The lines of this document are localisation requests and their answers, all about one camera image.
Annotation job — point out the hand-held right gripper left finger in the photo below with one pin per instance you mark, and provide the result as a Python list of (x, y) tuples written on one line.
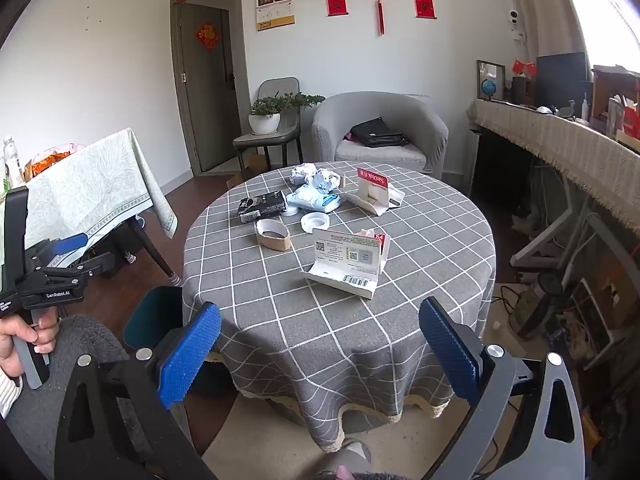
[(190, 360)]

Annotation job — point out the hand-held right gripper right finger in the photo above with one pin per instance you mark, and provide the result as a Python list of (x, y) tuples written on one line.
[(450, 350)]

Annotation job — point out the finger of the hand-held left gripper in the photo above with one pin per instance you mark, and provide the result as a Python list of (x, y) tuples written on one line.
[(95, 261), (70, 245)]

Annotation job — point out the teal trash bin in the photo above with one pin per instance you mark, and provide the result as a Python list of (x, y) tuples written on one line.
[(150, 317)]

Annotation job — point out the grey scrap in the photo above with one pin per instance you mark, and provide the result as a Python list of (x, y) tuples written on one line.
[(260, 206)]

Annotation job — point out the person's left forearm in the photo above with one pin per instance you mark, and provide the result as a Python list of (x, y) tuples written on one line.
[(7, 395)]

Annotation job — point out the person's left hand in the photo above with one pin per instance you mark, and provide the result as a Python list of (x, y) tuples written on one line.
[(42, 332)]

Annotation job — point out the black table leg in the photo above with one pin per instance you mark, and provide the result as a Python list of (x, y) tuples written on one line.
[(150, 245)]

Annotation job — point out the table with pale green tablecloth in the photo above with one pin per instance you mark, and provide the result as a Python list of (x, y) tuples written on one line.
[(90, 185)]

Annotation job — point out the striped table leg sock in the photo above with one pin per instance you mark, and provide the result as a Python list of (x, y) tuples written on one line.
[(174, 278)]

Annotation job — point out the orange snack bag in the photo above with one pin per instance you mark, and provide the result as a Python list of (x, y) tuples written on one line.
[(50, 161)]

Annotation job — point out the floor fan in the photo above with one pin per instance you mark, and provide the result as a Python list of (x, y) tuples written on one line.
[(537, 305)]

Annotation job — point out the clear plastic bottle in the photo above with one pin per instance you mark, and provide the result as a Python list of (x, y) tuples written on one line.
[(11, 160)]

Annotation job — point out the person's grey fleece clothing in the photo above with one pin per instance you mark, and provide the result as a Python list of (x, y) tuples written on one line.
[(50, 400)]

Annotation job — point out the beige rug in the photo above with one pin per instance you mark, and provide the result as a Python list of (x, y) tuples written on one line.
[(260, 452)]

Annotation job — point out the round table grey checked tablecloth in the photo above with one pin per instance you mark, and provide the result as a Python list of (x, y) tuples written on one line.
[(325, 320)]

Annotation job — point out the grey slipper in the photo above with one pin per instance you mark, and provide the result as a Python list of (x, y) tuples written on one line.
[(352, 452)]

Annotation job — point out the open white barcode box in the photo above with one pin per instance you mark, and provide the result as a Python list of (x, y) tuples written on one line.
[(345, 255)]

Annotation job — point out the small pink wrapper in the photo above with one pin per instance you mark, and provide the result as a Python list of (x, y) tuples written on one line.
[(367, 233)]

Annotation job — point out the brown cardboard tape core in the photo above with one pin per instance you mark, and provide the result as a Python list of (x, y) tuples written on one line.
[(280, 244)]

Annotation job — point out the white tape roll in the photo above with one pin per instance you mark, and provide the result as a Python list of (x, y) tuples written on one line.
[(306, 224)]

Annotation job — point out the red and white package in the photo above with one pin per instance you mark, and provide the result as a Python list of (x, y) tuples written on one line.
[(372, 180)]

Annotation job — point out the cardboard box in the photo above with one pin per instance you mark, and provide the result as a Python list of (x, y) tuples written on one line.
[(255, 165)]

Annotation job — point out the grey door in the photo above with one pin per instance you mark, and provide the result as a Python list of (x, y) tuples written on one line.
[(210, 100)]

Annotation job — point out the potted plant white pot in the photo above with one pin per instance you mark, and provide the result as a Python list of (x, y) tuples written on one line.
[(264, 122)]

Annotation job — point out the black bag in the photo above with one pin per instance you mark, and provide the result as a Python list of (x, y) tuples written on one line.
[(377, 135)]

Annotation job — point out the long desk beige cloth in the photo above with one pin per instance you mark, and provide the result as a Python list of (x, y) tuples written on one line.
[(575, 150)]

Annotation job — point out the pink cloth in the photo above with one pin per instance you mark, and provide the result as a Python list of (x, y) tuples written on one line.
[(348, 136)]

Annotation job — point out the grey armchair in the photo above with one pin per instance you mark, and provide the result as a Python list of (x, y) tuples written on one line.
[(390, 107)]

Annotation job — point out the red door decoration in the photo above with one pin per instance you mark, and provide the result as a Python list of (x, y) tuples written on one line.
[(207, 36)]

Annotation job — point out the grey dining chair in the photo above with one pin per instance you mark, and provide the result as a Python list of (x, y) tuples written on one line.
[(275, 86)]

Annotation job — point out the framed globe picture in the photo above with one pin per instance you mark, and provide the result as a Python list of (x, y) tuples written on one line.
[(489, 85)]

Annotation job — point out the black monitor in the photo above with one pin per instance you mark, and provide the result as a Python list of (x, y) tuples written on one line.
[(560, 80)]

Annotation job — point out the small red flags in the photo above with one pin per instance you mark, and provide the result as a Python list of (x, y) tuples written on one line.
[(522, 66)]

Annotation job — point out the stacked cardboard boxes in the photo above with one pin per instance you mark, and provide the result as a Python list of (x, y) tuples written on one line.
[(615, 90)]

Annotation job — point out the white desk frame legs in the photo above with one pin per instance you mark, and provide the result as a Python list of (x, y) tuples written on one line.
[(550, 232)]

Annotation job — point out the wall calendar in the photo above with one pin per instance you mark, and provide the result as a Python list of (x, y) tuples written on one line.
[(274, 7)]

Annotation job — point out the white security camera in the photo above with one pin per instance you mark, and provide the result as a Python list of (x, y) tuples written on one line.
[(511, 17)]

